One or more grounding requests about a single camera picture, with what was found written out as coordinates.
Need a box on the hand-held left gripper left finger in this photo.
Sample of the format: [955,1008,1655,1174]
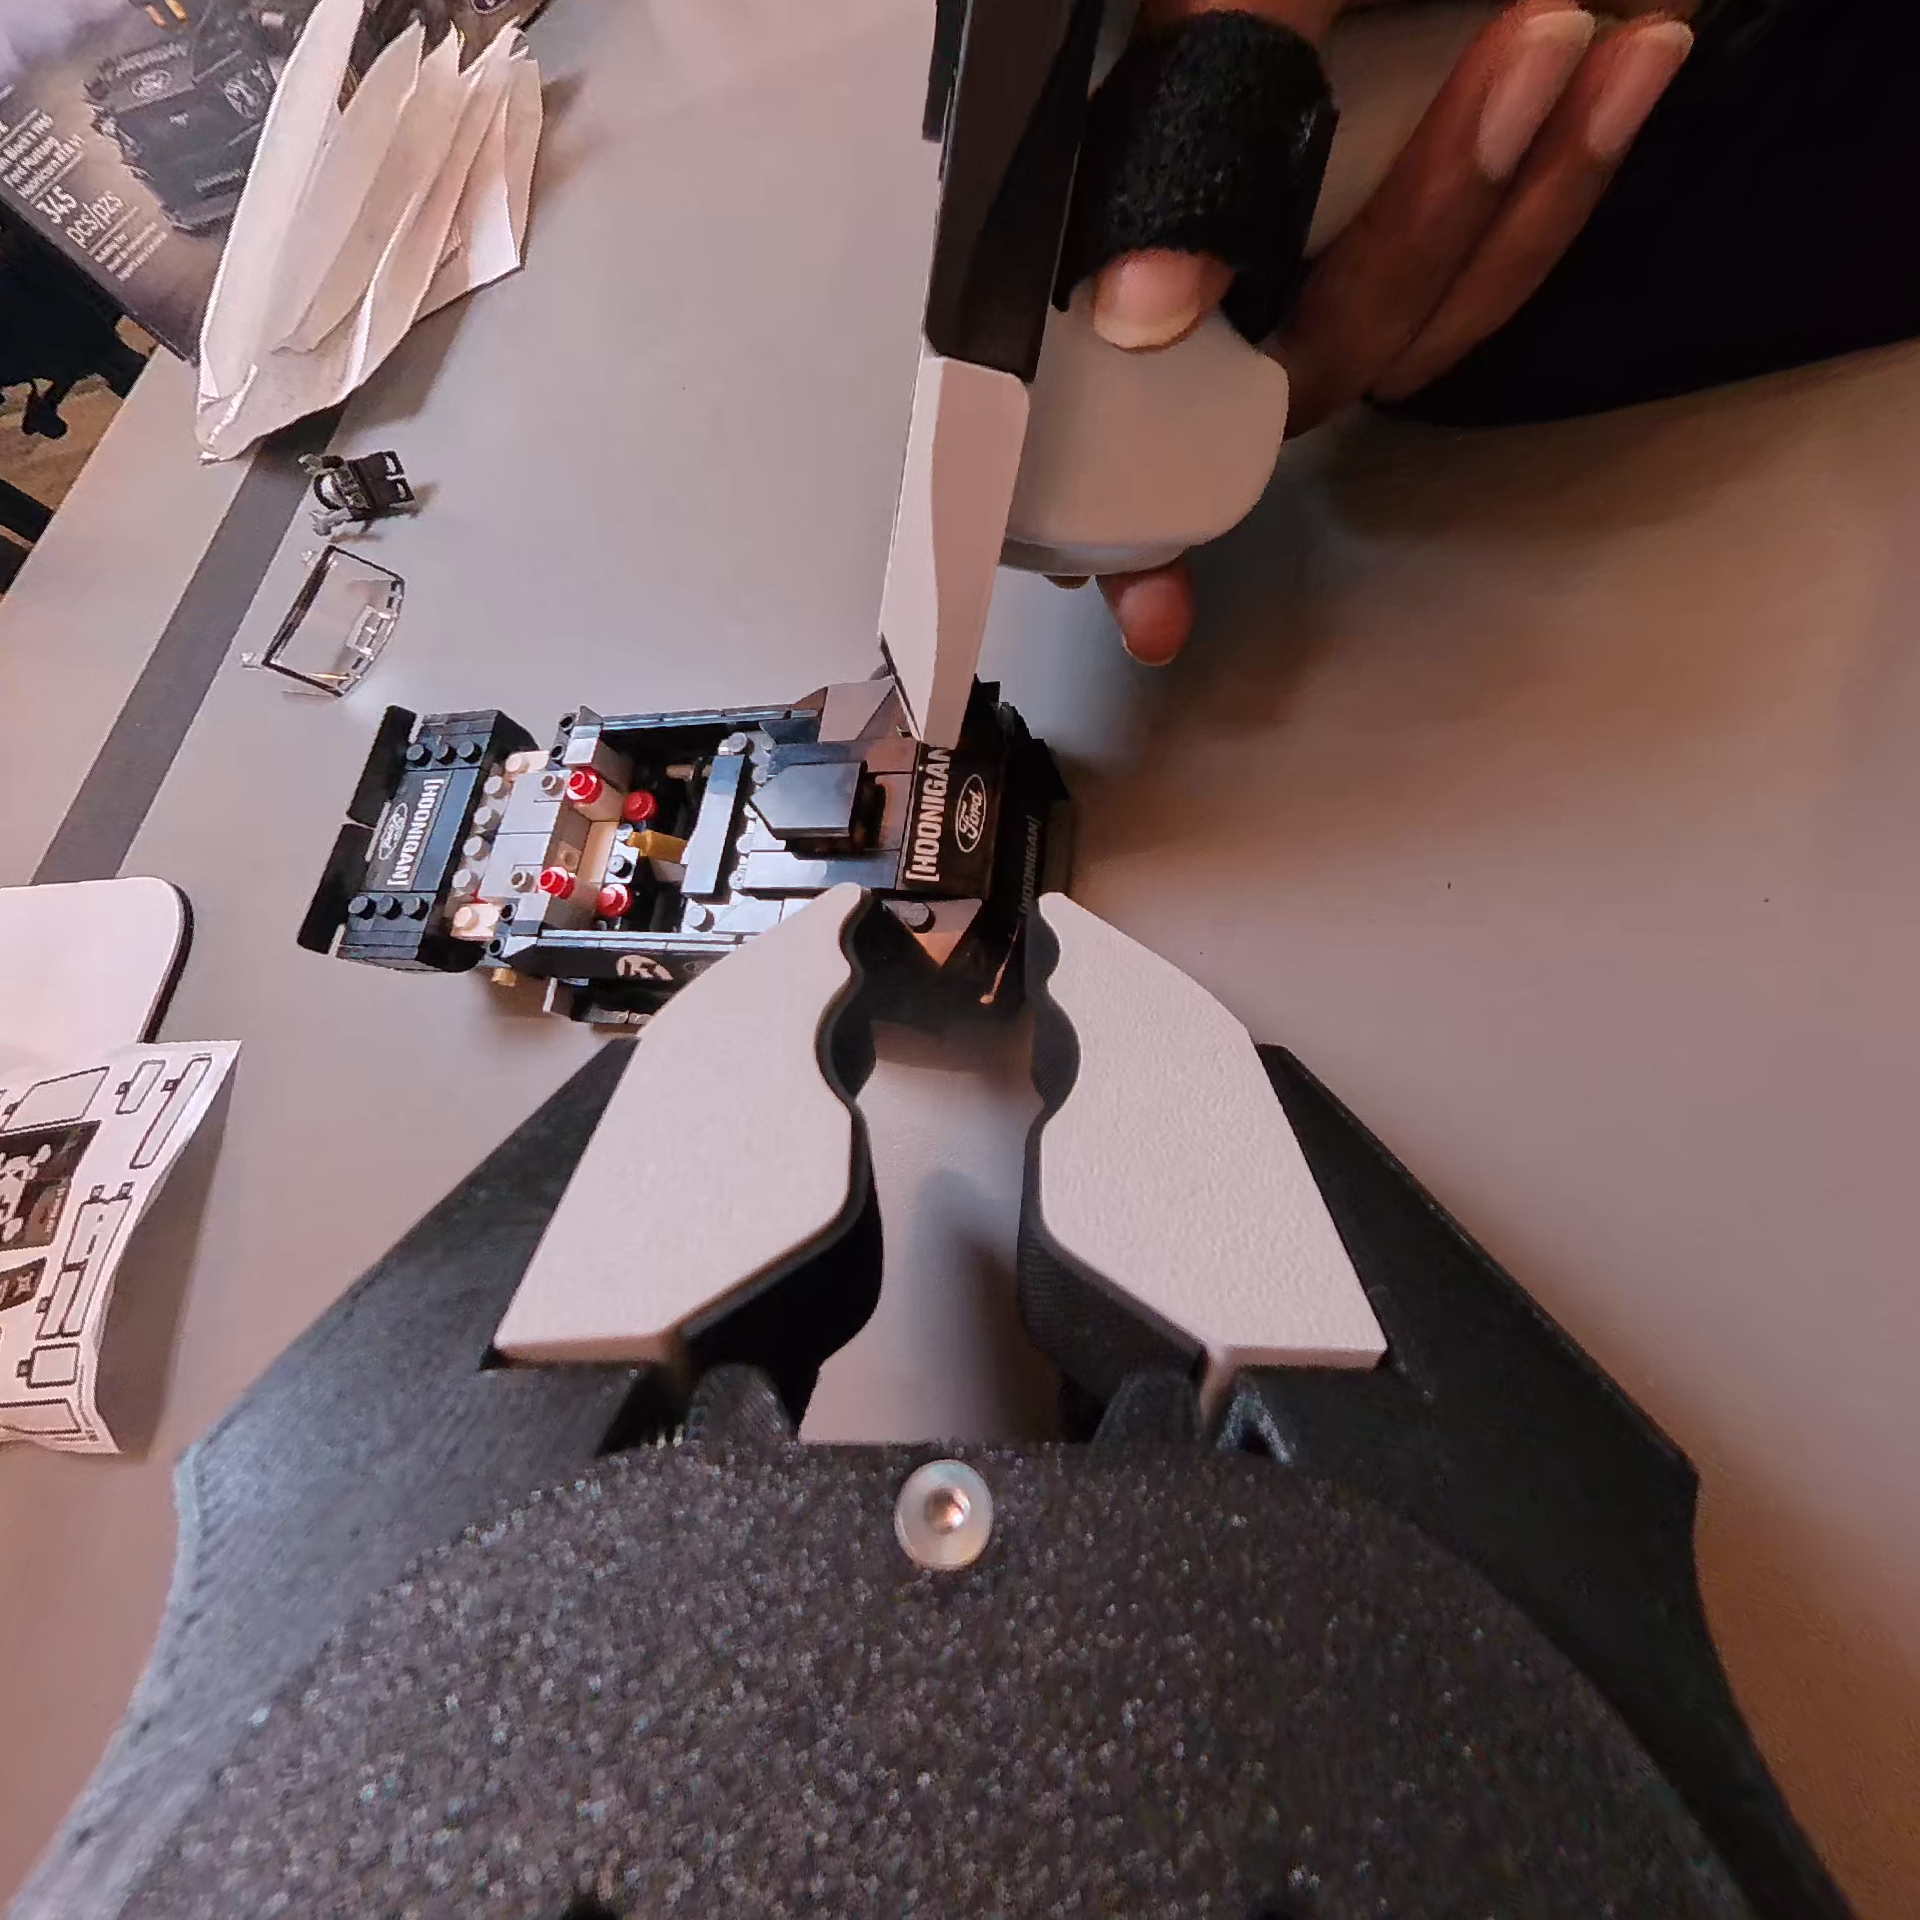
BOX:
[485,880,887,1376]

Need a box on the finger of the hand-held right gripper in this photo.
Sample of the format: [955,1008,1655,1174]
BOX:
[880,355,1037,753]

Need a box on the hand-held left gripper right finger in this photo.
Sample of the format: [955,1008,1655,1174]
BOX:
[1016,889,1397,1430]

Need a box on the black lego car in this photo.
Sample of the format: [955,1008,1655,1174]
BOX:
[301,676,1072,1029]

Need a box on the sticker sheet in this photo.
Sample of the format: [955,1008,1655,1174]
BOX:
[0,1043,242,1457]

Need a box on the small black lego part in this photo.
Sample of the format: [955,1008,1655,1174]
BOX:
[301,451,417,530]

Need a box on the clear lego windshield piece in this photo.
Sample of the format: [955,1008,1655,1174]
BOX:
[257,541,410,697]

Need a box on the lego set box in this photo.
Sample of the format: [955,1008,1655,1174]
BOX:
[0,0,338,339]

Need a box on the person's right hand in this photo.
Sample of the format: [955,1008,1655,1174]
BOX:
[1089,0,1703,668]

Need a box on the white booklet stand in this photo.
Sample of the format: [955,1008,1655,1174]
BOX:
[0,880,192,1070]

